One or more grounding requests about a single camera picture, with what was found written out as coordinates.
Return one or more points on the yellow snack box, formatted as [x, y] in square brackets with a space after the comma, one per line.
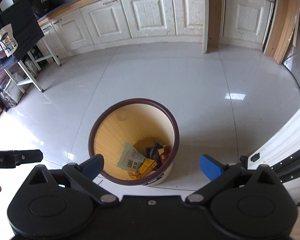
[146, 167]

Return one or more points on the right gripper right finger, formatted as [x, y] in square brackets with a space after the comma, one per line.
[210, 167]

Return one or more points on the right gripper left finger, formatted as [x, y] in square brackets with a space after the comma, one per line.
[92, 167]

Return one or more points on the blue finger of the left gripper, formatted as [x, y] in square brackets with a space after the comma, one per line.
[27, 157]

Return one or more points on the wooden post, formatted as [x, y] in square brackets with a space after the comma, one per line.
[211, 25]

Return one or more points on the red cardboard box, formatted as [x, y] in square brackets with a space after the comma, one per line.
[159, 153]

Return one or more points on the cream trash bin brown rim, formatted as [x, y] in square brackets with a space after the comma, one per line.
[142, 123]

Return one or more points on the white metal shelf rack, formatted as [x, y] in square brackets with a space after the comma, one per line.
[16, 78]

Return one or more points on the cream cabinet row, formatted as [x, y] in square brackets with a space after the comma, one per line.
[87, 25]

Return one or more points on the black hanging apron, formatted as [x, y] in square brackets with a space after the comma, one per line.
[19, 30]

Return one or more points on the light blue plastic bag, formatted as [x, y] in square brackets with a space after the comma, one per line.
[130, 159]

